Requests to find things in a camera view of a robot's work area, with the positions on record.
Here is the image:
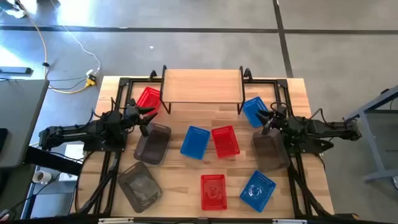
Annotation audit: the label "yellow floor cable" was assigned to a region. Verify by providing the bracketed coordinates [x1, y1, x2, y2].
[14, 0, 94, 95]

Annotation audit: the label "red plastic basket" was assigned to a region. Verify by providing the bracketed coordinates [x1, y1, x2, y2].
[200, 174, 228, 212]
[211, 125, 241, 159]
[136, 86, 162, 114]

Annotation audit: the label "grey translucent plastic basket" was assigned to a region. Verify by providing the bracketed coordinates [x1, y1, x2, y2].
[117, 161, 164, 214]
[133, 122, 172, 166]
[251, 128, 290, 172]

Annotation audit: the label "blue plastic basket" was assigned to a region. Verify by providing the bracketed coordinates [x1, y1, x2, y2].
[239, 169, 277, 213]
[242, 96, 269, 129]
[180, 125, 211, 161]

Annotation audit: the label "grey metal table frame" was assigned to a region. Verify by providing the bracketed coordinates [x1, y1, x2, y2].
[343, 85, 398, 183]

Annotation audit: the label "black metal table frame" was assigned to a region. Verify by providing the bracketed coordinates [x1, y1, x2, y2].
[76, 68, 335, 218]

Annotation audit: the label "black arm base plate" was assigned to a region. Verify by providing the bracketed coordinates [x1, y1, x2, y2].
[83, 138, 127, 152]
[287, 138, 334, 156]

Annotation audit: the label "white floor cable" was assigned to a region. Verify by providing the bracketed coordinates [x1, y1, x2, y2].
[60, 23, 102, 75]

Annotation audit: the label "black diagonal bar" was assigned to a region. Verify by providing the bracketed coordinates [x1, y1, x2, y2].
[23, 145, 83, 177]

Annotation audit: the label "white floor box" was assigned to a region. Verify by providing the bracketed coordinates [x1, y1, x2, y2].
[58, 143, 85, 182]

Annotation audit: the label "grey desk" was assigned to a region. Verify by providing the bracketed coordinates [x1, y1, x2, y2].
[0, 79, 50, 169]

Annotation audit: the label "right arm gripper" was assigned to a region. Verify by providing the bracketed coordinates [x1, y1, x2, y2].
[255, 105, 289, 128]

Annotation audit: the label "wooden shelf with black legs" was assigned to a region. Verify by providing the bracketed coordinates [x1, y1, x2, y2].
[159, 65, 246, 115]

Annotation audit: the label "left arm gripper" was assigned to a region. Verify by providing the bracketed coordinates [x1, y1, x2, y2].
[123, 98, 159, 127]

